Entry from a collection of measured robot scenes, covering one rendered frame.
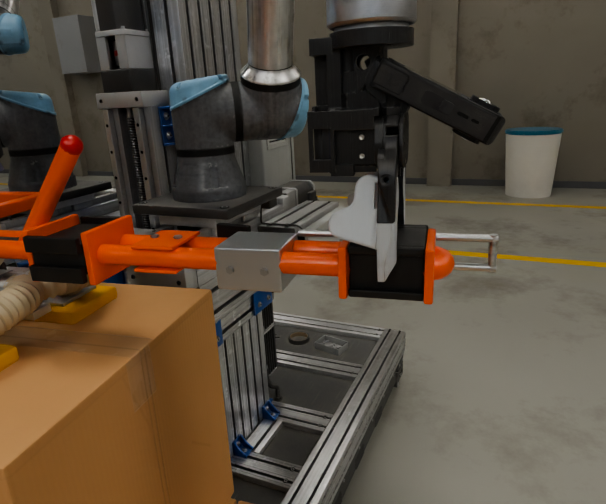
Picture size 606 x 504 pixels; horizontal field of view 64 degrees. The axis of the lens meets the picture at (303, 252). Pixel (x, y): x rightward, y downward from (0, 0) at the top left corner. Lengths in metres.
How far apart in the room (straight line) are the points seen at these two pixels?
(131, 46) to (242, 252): 0.79
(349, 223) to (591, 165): 6.25
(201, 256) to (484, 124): 0.29
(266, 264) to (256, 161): 0.95
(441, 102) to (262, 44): 0.56
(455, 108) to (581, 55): 6.13
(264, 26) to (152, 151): 0.41
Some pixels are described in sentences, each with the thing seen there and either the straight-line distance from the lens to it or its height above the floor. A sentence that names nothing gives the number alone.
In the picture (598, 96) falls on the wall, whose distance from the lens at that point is 6.57.
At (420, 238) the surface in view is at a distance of 0.46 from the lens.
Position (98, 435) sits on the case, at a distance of 0.60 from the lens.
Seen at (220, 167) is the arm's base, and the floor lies 1.10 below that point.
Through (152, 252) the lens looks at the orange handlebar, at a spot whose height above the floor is 1.08.
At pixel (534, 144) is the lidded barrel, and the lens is 5.84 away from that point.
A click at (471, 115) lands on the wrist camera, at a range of 0.43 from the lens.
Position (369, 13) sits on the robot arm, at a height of 1.29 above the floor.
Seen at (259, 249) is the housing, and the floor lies 1.09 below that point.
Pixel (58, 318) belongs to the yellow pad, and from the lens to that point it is 0.75.
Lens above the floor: 1.23
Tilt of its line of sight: 18 degrees down
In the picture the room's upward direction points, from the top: 3 degrees counter-clockwise
